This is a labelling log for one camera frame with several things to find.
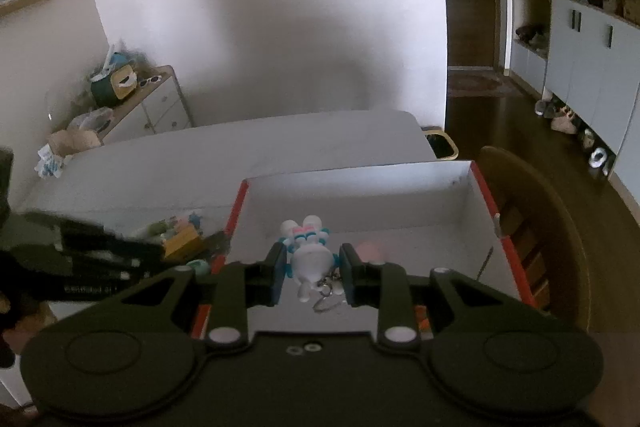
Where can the small orange item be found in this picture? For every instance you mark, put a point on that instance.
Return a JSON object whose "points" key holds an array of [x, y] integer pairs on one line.
{"points": [[424, 322]]}

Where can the white drawer cabinet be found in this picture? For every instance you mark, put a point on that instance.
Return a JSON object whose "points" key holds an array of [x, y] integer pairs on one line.
{"points": [[157, 104]]}

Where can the small green toy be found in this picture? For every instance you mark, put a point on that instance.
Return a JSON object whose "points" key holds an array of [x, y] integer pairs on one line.
{"points": [[161, 228]]}

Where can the pink shoe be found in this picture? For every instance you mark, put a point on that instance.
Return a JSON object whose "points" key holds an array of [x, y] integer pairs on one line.
{"points": [[565, 122]]}

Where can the small blue toy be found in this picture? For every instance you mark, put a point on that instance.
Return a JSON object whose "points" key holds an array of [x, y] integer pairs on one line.
{"points": [[194, 220]]}

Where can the white shoe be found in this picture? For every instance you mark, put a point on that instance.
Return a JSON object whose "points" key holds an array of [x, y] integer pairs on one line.
{"points": [[598, 157]]}

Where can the red and white cardboard box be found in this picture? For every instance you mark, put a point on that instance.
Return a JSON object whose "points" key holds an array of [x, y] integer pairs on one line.
{"points": [[380, 207]]}

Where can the mint green round toy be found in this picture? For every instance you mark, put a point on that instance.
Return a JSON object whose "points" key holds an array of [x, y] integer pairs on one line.
{"points": [[198, 267]]}

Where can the wooden chair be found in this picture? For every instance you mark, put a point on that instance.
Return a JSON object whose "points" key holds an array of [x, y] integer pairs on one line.
{"points": [[535, 232]]}

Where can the brown paper bag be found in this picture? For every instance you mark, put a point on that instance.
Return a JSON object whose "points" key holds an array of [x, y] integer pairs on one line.
{"points": [[72, 142]]}

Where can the grey shoe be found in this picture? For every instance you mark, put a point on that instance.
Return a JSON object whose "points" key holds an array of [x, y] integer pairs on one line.
{"points": [[544, 108]]}

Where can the tall light blue cabinet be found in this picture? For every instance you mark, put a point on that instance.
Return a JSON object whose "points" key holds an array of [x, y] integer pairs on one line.
{"points": [[587, 42]]}

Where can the teal tissue box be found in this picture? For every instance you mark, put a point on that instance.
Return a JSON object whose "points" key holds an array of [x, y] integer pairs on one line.
{"points": [[114, 83]]}

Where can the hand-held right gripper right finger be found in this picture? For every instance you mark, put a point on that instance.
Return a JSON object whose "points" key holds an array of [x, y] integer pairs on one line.
{"points": [[348, 278]]}

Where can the clear plastic bag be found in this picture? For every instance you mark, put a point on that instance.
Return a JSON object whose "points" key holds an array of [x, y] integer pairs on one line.
{"points": [[91, 119]]}

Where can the yellow card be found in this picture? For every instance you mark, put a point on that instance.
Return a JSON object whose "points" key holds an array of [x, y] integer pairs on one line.
{"points": [[181, 243]]}

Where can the pink round toy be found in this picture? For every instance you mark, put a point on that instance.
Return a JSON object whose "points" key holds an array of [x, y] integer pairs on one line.
{"points": [[372, 250]]}

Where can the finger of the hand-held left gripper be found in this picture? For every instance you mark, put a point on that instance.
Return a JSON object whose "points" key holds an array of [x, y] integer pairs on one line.
{"points": [[115, 241], [110, 279]]}

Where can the waste bin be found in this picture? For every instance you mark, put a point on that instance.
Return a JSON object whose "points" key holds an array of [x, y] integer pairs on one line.
{"points": [[441, 145]]}

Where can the white sunglasses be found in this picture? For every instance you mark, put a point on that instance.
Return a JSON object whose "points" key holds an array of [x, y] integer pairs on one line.
{"points": [[150, 81]]}

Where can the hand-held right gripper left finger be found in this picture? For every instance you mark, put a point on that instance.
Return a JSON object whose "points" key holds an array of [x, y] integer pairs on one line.
{"points": [[276, 278]]}

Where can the door mat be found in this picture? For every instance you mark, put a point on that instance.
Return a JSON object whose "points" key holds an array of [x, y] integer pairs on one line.
{"points": [[474, 85]]}

